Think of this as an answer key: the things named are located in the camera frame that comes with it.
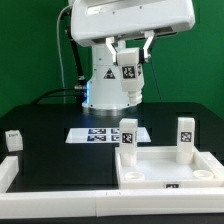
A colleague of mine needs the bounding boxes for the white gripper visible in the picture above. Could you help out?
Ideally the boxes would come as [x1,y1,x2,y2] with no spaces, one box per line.
[71,0,195,65]

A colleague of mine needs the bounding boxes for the white square table top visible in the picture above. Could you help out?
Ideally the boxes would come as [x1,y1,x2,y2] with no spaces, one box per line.
[115,146,224,189]

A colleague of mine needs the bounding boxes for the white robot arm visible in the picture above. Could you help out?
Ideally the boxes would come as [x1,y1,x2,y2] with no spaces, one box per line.
[71,0,195,116]

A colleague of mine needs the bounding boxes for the marker sheet with tags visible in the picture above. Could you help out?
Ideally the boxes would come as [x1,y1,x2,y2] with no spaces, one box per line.
[66,127,151,144]

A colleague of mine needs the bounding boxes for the black camera stand pole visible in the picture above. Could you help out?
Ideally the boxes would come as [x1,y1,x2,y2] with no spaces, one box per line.
[66,26,86,86]

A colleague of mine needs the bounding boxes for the grey cable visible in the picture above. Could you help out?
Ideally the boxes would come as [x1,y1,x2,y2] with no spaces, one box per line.
[55,4,75,105]

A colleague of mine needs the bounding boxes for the black cables on table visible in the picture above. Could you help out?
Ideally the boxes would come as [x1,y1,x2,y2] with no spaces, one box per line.
[30,85,88,106]

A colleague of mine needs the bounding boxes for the white fence right wall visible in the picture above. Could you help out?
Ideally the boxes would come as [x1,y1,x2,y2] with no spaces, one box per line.
[203,152,224,179]

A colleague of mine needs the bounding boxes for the white fence wall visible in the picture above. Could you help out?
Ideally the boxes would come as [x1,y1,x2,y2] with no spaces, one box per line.
[0,188,224,219]
[0,156,19,193]
[203,152,224,179]

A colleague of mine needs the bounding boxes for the white fence left wall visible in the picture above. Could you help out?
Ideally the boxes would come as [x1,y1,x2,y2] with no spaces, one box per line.
[0,156,19,193]

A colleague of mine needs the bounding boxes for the white fence front wall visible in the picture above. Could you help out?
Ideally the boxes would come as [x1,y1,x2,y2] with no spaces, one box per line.
[0,188,224,219]

